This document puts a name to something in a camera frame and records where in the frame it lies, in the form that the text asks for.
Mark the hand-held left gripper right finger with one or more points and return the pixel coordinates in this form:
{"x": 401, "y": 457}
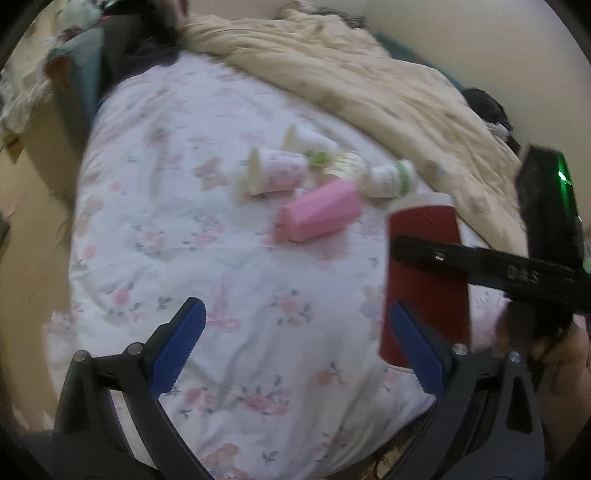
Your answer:
{"x": 417, "y": 350}

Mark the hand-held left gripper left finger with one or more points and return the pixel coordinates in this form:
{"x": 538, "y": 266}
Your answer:
{"x": 181, "y": 344}

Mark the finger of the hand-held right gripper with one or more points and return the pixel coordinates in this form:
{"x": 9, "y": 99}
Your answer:
{"x": 466, "y": 261}

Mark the red cup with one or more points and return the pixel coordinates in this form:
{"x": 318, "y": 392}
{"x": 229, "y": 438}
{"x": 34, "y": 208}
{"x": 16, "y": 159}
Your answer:
{"x": 427, "y": 281}

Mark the white cup with green label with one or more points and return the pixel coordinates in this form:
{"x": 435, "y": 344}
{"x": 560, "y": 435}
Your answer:
{"x": 390, "y": 179}

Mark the cream patterned cup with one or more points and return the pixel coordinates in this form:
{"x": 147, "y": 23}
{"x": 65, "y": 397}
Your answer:
{"x": 345, "y": 165}

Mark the white cup with pink print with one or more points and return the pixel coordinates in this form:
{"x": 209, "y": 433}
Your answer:
{"x": 273, "y": 173}

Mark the plain white cup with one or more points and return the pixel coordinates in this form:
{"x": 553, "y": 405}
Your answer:
{"x": 304, "y": 141}

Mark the person's right hand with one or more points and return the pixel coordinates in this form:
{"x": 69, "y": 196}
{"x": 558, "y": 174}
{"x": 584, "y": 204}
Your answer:
{"x": 565, "y": 369}

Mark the white floral bed sheet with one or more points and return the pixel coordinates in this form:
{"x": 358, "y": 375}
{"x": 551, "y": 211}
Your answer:
{"x": 207, "y": 230}

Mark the cream quilt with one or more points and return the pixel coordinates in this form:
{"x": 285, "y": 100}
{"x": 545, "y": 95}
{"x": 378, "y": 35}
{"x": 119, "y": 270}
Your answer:
{"x": 360, "y": 78}

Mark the teal cushion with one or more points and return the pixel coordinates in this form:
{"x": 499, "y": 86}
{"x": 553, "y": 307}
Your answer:
{"x": 76, "y": 78}

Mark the floral cloth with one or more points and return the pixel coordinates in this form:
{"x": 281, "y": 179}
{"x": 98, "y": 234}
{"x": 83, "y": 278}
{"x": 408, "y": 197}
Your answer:
{"x": 23, "y": 87}

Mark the dark cloth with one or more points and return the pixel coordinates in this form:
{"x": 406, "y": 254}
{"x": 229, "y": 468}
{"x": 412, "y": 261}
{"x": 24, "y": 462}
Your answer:
{"x": 138, "y": 41}

